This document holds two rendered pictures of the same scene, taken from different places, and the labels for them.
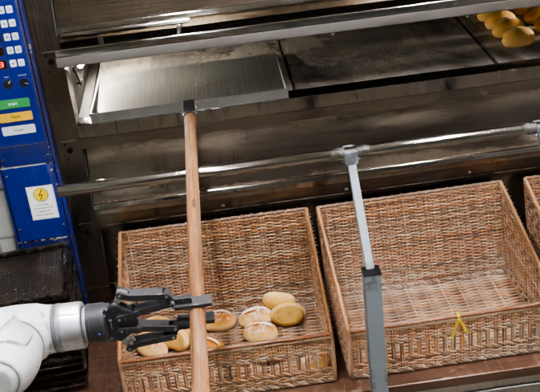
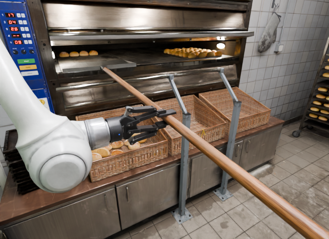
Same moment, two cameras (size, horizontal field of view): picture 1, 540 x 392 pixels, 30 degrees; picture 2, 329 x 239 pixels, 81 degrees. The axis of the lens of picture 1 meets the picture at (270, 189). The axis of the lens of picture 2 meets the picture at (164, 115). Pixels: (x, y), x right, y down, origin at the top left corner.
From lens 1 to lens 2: 1.36 m
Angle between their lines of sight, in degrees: 24
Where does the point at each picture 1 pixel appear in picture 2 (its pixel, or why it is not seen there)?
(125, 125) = (77, 74)
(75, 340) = (104, 140)
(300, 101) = (140, 67)
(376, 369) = (185, 150)
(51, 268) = not seen: hidden behind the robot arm
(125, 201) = (78, 104)
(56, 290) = not seen: hidden behind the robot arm
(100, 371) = not seen: hidden behind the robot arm
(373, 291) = (188, 121)
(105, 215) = (69, 110)
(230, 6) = (119, 27)
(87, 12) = (61, 23)
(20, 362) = (85, 152)
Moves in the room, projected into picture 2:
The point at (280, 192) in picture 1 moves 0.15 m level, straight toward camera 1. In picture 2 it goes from (132, 100) to (138, 105)
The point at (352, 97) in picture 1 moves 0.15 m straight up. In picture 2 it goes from (155, 67) to (155, 49)
